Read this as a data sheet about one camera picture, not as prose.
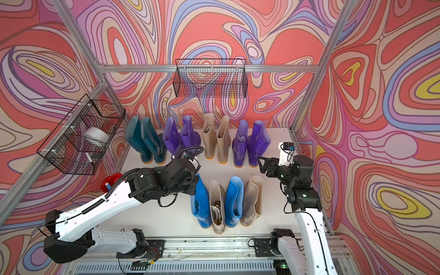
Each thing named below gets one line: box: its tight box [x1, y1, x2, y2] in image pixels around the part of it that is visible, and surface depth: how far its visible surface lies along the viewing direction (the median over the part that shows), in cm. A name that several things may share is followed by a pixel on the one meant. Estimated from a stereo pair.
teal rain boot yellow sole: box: [124, 115, 153, 165], surface depth 88 cm
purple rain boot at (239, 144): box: [231, 119, 249, 169], surface depth 90 cm
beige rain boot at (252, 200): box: [239, 175, 265, 227], surface depth 67 cm
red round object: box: [100, 172, 124, 193], surface depth 82 cm
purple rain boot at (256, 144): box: [246, 120, 271, 168], surface depth 89 cm
